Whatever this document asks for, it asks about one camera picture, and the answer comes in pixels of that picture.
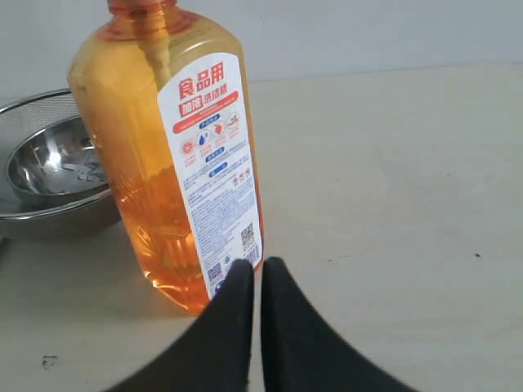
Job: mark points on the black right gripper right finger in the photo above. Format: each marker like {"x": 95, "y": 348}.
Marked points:
{"x": 301, "y": 352}

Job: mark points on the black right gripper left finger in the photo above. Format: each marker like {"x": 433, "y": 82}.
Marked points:
{"x": 214, "y": 353}

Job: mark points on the orange pump soap bottle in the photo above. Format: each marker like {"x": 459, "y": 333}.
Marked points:
{"x": 163, "y": 94}

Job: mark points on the small stainless steel bowl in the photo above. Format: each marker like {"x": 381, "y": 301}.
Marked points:
{"x": 56, "y": 165}

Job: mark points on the steel mesh strainer basket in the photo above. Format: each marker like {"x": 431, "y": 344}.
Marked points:
{"x": 21, "y": 119}

